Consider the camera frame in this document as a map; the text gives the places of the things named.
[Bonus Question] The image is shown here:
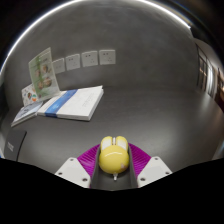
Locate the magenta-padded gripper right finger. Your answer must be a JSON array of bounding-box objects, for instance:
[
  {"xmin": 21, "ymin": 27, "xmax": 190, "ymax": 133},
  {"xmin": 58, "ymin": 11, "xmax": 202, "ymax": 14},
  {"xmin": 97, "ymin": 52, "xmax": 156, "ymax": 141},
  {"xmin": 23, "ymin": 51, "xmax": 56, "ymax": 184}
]
[{"xmin": 113, "ymin": 143, "xmax": 173, "ymax": 191}]

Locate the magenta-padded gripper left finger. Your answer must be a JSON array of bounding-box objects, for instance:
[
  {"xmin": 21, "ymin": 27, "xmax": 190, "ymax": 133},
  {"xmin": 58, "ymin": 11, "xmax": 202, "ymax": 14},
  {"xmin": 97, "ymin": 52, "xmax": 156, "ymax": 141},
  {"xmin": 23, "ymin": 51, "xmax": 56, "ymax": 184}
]
[{"xmin": 54, "ymin": 143, "xmax": 114, "ymax": 191}]

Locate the yellow rabbit-shaped computer mouse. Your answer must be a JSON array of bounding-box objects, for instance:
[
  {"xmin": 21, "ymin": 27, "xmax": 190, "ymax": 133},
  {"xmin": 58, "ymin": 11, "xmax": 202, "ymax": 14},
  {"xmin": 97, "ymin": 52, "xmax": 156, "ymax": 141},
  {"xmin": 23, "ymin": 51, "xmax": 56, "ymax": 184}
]
[{"xmin": 98, "ymin": 135, "xmax": 131, "ymax": 181}]

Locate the dark grey mouse pad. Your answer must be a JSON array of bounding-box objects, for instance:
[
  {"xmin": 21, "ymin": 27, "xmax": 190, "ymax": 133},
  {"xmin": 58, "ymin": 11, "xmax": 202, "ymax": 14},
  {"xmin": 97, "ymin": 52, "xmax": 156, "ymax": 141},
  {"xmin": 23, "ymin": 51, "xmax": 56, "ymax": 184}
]
[{"xmin": 2, "ymin": 129, "xmax": 28, "ymax": 163}]

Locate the white book with blue stripe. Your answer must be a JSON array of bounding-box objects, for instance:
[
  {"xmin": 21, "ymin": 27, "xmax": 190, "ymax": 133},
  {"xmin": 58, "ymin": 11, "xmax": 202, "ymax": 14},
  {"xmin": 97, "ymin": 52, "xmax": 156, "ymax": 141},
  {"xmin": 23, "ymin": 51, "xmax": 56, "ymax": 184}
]
[{"xmin": 37, "ymin": 85, "xmax": 105, "ymax": 122}]

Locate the grey striped booklet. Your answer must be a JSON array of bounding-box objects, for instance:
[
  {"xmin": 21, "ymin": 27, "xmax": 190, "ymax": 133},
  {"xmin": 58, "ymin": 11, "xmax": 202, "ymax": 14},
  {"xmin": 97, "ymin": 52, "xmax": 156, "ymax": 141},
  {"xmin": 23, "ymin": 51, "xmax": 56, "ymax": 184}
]
[{"xmin": 10, "ymin": 100, "xmax": 44, "ymax": 128}]

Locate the white colourful sticker card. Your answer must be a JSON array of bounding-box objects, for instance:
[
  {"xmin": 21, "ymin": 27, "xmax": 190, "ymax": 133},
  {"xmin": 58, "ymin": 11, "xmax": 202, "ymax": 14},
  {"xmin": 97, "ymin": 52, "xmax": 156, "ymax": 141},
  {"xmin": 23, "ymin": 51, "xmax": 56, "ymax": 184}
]
[{"xmin": 21, "ymin": 83, "xmax": 41, "ymax": 107}]

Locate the green standing menu card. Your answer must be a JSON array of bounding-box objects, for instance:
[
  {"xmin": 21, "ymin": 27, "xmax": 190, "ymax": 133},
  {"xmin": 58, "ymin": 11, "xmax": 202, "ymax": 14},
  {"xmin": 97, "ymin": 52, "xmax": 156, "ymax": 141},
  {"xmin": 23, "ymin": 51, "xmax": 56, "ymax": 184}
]
[{"xmin": 28, "ymin": 46, "xmax": 61, "ymax": 102}]

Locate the dark framed glass door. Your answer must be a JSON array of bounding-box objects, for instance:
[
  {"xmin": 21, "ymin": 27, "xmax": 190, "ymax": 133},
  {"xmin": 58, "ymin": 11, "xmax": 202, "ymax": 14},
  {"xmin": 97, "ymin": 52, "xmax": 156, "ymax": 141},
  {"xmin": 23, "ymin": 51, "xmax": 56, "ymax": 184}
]
[{"xmin": 195, "ymin": 41, "xmax": 224, "ymax": 113}]

